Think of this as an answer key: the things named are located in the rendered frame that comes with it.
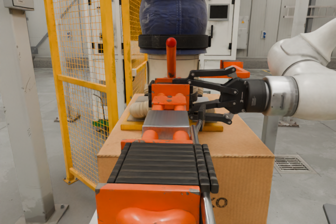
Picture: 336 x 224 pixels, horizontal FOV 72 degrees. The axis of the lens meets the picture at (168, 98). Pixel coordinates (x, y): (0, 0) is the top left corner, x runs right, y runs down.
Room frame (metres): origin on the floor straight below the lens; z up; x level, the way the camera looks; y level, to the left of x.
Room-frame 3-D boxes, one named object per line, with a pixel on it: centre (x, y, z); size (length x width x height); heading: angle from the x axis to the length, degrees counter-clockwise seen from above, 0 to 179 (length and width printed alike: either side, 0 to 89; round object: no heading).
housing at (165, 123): (0.31, 0.00, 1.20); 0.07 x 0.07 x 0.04; 88
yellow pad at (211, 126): (0.77, -0.11, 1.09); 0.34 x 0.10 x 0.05; 178
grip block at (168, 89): (0.53, -0.01, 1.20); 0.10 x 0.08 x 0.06; 88
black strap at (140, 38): (0.78, -0.02, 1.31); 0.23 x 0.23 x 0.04
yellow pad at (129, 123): (0.78, 0.08, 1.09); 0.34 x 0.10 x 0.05; 178
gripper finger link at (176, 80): (0.51, -0.03, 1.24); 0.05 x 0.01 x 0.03; 87
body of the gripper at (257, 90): (0.51, -0.16, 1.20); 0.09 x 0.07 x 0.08; 87
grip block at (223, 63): (1.07, -0.29, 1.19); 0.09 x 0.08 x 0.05; 88
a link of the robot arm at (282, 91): (0.50, -0.24, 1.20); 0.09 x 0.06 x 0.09; 177
